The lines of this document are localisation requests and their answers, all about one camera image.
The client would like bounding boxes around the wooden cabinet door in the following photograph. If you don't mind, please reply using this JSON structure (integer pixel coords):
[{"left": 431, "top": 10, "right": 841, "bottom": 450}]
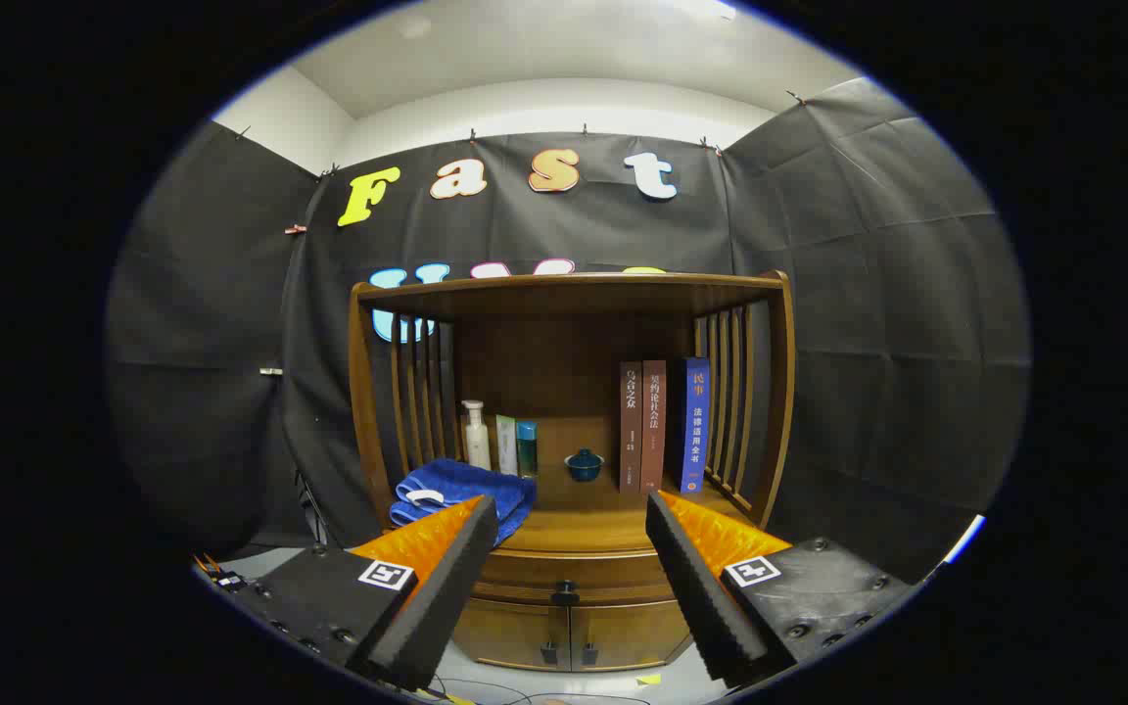
[
  {"left": 570, "top": 599, "right": 692, "bottom": 673},
  {"left": 453, "top": 599, "right": 572, "bottom": 673}
]

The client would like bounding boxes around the blue folded towel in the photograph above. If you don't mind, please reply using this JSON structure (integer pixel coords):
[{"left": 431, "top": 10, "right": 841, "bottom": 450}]
[{"left": 389, "top": 457, "right": 538, "bottom": 546}]

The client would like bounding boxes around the wooden countertop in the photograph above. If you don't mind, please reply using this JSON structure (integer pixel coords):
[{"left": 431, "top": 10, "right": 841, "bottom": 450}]
[{"left": 383, "top": 468, "right": 757, "bottom": 555}]

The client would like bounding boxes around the dark brown book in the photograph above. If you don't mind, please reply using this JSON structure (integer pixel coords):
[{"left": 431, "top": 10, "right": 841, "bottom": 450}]
[{"left": 619, "top": 361, "right": 644, "bottom": 494}]

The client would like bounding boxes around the wooden cabinet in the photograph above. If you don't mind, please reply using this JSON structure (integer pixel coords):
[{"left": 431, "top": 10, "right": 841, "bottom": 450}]
[{"left": 347, "top": 270, "right": 798, "bottom": 674}]

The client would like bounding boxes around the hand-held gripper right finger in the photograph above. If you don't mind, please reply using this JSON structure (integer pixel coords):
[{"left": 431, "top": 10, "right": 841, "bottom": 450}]
[{"left": 644, "top": 490, "right": 922, "bottom": 688}]

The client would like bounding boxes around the wooden drawer with black knob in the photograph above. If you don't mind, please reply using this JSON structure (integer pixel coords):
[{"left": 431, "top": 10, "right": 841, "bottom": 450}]
[{"left": 472, "top": 548, "right": 677, "bottom": 607}]

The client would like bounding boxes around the blue book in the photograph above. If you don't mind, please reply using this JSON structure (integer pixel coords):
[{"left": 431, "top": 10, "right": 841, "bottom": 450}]
[{"left": 667, "top": 356, "right": 712, "bottom": 494}]

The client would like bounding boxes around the reddish brown book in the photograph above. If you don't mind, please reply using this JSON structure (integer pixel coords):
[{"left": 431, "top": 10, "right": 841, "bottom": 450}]
[{"left": 641, "top": 359, "right": 668, "bottom": 493}]

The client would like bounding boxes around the white pump bottle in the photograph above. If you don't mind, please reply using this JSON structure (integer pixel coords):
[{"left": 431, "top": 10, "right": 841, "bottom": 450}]
[{"left": 460, "top": 399, "right": 493, "bottom": 472}]

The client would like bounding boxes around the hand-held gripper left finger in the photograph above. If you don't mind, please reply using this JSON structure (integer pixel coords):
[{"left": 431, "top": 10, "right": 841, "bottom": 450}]
[{"left": 194, "top": 494, "right": 499, "bottom": 692}]

